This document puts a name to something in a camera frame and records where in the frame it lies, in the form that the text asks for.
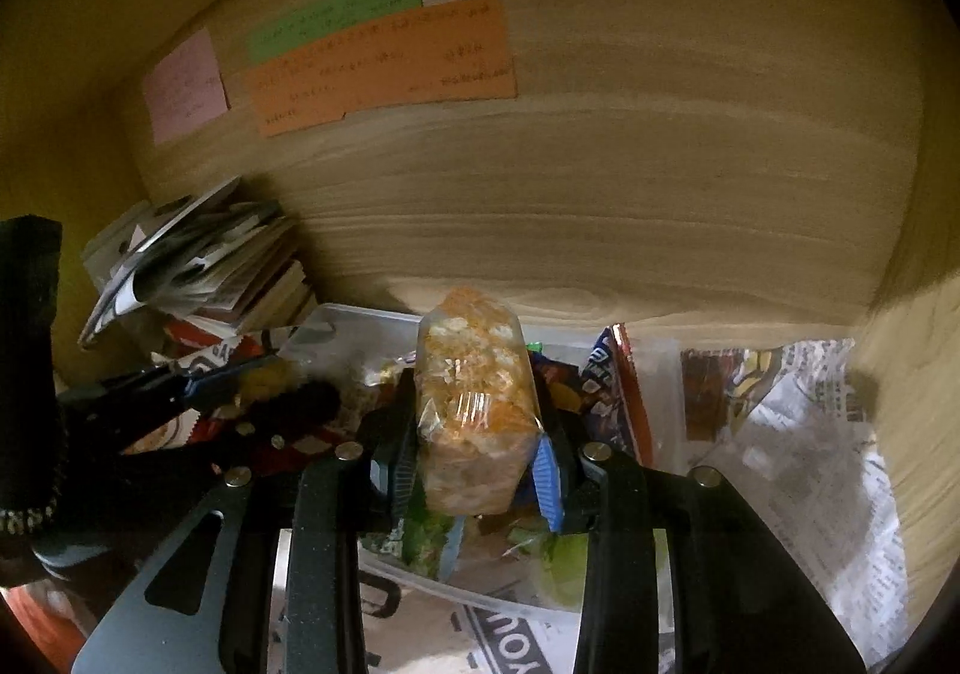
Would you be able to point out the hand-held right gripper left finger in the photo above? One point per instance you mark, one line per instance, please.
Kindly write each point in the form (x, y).
(402, 475)

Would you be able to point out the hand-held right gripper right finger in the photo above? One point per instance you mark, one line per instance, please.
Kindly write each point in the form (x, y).
(549, 483)

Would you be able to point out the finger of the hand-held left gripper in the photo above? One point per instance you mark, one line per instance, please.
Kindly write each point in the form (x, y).
(217, 381)
(292, 411)

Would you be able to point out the yellow snack packet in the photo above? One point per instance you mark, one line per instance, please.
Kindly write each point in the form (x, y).
(266, 381)

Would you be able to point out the clear plastic storage box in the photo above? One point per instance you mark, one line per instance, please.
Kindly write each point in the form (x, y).
(352, 344)

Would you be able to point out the orange clear snack packet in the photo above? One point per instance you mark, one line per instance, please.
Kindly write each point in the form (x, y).
(476, 411)

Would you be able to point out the green snack packet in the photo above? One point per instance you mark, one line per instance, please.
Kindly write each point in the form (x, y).
(420, 546)

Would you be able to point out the red and blue snack packet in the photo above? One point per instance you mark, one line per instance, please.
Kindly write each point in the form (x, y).
(615, 396)

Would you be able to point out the stack of books and papers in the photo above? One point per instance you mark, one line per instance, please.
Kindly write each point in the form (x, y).
(202, 254)

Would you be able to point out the brown printed snack packet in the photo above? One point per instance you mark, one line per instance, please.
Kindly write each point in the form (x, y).
(712, 393)

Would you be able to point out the pink paper note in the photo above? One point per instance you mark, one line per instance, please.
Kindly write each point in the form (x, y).
(187, 89)

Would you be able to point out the orange paper note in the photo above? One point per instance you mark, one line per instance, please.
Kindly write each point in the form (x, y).
(382, 66)

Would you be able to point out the green paper note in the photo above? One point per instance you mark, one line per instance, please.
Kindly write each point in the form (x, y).
(334, 17)

